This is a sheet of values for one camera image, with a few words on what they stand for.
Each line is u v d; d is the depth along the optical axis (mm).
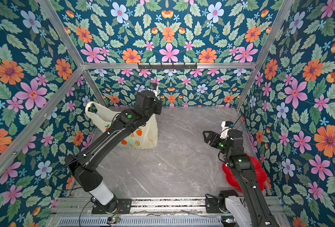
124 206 736
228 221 705
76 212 722
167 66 915
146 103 537
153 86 596
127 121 496
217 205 733
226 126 660
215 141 646
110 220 707
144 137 836
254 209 414
